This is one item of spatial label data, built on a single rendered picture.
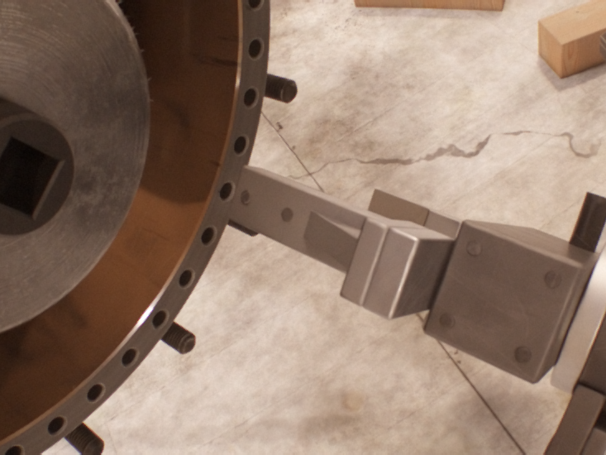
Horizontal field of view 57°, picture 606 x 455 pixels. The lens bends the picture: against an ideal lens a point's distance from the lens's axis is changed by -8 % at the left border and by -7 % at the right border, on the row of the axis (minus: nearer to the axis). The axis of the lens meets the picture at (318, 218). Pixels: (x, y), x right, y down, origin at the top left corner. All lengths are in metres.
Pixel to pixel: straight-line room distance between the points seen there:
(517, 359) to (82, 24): 0.19
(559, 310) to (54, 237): 0.18
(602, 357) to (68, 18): 0.23
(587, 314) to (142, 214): 0.28
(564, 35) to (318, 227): 1.15
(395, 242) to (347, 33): 1.42
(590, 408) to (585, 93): 1.14
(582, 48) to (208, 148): 1.10
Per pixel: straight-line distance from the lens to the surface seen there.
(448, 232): 0.37
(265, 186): 0.27
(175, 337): 0.43
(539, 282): 0.23
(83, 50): 0.22
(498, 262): 0.23
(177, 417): 1.13
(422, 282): 0.22
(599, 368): 0.26
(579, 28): 1.38
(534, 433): 0.98
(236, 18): 0.35
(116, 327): 0.38
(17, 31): 0.20
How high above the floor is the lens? 0.95
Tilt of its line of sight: 52 degrees down
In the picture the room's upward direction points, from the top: 25 degrees counter-clockwise
